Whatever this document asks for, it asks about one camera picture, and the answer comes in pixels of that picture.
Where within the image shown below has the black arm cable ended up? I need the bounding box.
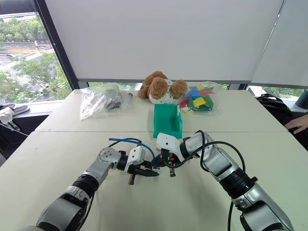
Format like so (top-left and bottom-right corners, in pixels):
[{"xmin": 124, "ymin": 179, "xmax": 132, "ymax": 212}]
[
  {"xmin": 172, "ymin": 129, "xmax": 246, "ymax": 231},
  {"xmin": 107, "ymin": 137, "xmax": 143, "ymax": 148}
]

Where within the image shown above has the person's bare hand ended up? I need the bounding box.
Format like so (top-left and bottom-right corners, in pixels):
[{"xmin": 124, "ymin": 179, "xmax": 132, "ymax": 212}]
[{"xmin": 286, "ymin": 115, "xmax": 308, "ymax": 135}]

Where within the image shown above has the black window frame post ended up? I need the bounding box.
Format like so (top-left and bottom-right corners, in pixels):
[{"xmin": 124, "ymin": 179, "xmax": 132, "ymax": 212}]
[{"xmin": 33, "ymin": 0, "xmax": 80, "ymax": 91}]

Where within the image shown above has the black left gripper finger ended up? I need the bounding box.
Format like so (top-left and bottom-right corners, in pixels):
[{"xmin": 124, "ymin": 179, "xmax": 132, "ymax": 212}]
[{"xmin": 137, "ymin": 169, "xmax": 160, "ymax": 178}]

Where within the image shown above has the black backpack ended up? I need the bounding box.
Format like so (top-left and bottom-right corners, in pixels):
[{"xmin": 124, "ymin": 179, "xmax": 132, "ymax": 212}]
[{"xmin": 256, "ymin": 93, "xmax": 294, "ymax": 124}]

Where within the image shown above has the blue cable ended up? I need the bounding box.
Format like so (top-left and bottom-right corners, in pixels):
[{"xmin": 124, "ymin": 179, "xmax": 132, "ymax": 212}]
[{"xmin": 108, "ymin": 137, "xmax": 160, "ymax": 169}]

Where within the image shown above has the green plastic bin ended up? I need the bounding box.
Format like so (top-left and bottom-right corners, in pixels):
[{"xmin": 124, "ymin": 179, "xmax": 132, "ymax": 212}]
[{"xmin": 152, "ymin": 103, "xmax": 184, "ymax": 140}]

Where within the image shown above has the narrow white roller blind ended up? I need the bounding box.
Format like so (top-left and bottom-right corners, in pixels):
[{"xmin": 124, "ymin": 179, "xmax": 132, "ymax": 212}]
[{"xmin": 250, "ymin": 0, "xmax": 308, "ymax": 88}]

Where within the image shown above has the brown teddy bear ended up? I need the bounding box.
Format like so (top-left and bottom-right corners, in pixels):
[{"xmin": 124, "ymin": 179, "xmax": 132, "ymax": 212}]
[{"xmin": 137, "ymin": 70, "xmax": 189, "ymax": 105}]

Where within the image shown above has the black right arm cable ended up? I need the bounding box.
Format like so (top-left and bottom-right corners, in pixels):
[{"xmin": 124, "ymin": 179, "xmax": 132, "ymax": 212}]
[{"xmin": 172, "ymin": 129, "xmax": 246, "ymax": 231}]

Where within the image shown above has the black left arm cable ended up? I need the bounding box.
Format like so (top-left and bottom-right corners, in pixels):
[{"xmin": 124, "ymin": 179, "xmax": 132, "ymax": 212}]
[{"xmin": 107, "ymin": 137, "xmax": 143, "ymax": 148}]

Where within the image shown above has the bag of colourful pieces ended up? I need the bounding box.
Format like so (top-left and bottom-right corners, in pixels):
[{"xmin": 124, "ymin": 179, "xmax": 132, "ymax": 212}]
[{"xmin": 179, "ymin": 81, "xmax": 221, "ymax": 116}]

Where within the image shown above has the large white roller blind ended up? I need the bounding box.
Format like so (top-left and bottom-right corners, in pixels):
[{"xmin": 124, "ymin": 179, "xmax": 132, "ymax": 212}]
[{"xmin": 44, "ymin": 0, "xmax": 285, "ymax": 82}]

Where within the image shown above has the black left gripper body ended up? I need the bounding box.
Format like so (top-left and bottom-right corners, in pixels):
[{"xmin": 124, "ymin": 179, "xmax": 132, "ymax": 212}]
[{"xmin": 125, "ymin": 161, "xmax": 148, "ymax": 185}]

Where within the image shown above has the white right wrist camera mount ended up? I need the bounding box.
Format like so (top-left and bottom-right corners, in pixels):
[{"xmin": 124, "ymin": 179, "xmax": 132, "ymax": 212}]
[{"xmin": 156, "ymin": 132, "xmax": 181, "ymax": 160}]

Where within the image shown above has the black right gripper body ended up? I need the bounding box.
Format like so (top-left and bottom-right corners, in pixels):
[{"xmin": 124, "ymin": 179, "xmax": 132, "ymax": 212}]
[{"xmin": 159, "ymin": 148, "xmax": 178, "ymax": 167}]

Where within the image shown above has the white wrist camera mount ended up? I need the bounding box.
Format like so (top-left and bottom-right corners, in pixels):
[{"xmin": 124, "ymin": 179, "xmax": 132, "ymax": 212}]
[
  {"xmin": 124, "ymin": 146, "xmax": 147, "ymax": 173},
  {"xmin": 156, "ymin": 132, "xmax": 181, "ymax": 160}
]

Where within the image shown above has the white plastic object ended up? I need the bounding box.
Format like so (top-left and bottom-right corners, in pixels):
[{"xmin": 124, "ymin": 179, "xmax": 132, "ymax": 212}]
[{"xmin": 0, "ymin": 107, "xmax": 13, "ymax": 124}]

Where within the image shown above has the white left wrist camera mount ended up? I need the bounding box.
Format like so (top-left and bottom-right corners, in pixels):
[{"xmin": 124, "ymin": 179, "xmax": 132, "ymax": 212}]
[{"xmin": 124, "ymin": 146, "xmax": 147, "ymax": 173}]

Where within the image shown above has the clear bag of small parts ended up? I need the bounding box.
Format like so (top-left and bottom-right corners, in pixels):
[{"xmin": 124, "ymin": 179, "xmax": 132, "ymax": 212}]
[{"xmin": 79, "ymin": 82, "xmax": 121, "ymax": 120}]

